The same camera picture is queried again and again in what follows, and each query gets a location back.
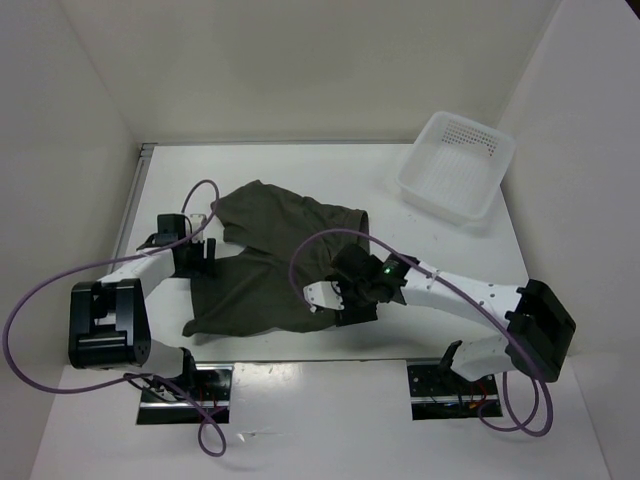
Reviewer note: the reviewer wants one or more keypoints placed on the white plastic basket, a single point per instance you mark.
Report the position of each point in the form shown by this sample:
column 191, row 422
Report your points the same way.
column 454, row 168

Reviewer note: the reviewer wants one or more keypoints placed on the olive green shorts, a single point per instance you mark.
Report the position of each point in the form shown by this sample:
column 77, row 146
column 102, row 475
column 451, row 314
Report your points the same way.
column 289, row 241

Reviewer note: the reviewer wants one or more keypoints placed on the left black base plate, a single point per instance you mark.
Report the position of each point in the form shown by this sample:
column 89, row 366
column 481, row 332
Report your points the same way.
column 211, row 390

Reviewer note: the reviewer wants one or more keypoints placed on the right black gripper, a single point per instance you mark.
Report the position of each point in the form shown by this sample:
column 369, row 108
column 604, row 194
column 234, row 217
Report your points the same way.
column 351, row 314

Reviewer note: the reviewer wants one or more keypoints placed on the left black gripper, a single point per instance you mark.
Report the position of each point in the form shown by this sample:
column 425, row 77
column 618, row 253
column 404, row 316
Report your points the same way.
column 204, row 266

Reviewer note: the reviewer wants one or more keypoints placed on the wrist white camera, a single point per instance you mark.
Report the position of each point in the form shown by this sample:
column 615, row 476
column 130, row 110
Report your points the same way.
column 196, row 221
column 323, row 295

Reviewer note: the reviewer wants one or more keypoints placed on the aluminium table edge rail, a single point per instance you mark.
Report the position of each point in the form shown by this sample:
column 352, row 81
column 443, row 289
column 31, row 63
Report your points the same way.
column 133, row 199

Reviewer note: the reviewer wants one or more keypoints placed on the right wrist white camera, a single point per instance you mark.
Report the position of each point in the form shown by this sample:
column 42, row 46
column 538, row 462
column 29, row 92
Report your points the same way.
column 323, row 295

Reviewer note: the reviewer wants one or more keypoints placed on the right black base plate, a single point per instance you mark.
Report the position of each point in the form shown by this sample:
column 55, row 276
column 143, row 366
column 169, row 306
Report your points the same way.
column 437, row 395

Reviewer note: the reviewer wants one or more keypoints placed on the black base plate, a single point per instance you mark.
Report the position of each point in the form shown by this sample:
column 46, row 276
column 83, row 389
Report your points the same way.
column 437, row 395
column 211, row 390

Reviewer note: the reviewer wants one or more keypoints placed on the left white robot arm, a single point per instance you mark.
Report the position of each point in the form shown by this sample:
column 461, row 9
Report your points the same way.
column 109, row 323

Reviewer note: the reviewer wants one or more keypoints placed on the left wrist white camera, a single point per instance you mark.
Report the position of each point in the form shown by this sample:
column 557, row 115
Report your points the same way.
column 196, row 221

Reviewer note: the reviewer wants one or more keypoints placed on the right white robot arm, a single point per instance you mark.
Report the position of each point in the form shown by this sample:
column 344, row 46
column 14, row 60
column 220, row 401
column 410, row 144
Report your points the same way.
column 532, row 328

